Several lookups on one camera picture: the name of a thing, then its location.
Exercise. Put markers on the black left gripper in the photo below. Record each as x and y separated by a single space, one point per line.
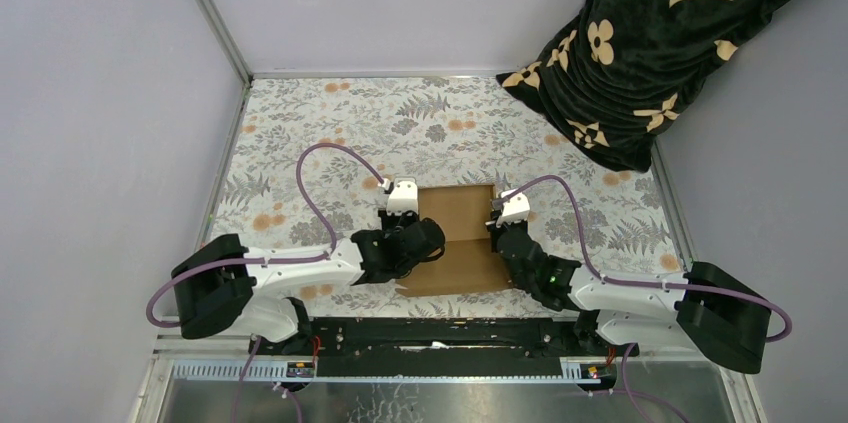
408 217

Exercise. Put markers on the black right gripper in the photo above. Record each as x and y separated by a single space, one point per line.
496 231

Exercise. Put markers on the brown cardboard box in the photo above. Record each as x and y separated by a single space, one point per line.
468 264

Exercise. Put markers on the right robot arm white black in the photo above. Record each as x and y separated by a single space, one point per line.
705 309

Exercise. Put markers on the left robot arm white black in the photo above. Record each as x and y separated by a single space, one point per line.
226 285

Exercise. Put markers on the floral patterned table mat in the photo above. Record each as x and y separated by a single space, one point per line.
308 153

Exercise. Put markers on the black beige flower blanket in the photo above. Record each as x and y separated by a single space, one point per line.
622 71

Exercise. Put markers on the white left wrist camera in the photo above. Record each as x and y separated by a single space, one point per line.
402 196

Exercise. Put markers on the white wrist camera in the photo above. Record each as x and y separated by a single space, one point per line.
402 196
511 207

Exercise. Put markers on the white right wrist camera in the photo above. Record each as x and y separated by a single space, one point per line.
511 207

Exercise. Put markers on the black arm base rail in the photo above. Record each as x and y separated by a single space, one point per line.
492 341

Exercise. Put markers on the grey slotted cable duct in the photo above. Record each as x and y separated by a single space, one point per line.
442 368

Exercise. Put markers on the aluminium frame post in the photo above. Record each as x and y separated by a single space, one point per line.
224 38

